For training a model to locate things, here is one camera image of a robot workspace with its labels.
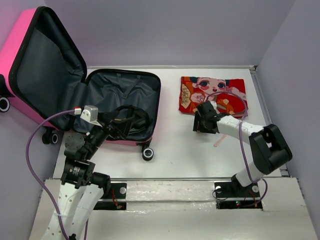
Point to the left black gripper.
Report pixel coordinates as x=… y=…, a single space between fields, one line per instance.
x=105 y=119

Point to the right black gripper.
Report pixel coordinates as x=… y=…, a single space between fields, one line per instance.
x=198 y=125

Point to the pink stick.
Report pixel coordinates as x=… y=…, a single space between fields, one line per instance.
x=216 y=144

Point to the black headphones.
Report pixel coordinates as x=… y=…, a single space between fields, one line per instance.
x=136 y=120

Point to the red cartoon girl cloth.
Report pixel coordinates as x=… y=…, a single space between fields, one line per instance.
x=229 y=95

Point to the pink hard-shell suitcase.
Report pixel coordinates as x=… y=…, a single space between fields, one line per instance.
x=43 y=73

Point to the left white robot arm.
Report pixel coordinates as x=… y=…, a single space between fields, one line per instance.
x=81 y=187

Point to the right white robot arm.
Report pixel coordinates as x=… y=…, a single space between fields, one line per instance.
x=264 y=148

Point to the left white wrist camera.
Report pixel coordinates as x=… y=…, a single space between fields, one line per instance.
x=88 y=113

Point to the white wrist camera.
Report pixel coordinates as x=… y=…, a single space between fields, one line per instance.
x=214 y=104
x=88 y=113

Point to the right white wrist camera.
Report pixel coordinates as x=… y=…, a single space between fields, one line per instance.
x=214 y=104

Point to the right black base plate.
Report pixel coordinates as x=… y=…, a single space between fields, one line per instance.
x=243 y=198

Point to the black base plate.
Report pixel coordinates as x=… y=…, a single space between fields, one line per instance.
x=115 y=199
x=243 y=198

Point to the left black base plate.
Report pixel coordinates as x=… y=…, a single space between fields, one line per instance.
x=115 y=199

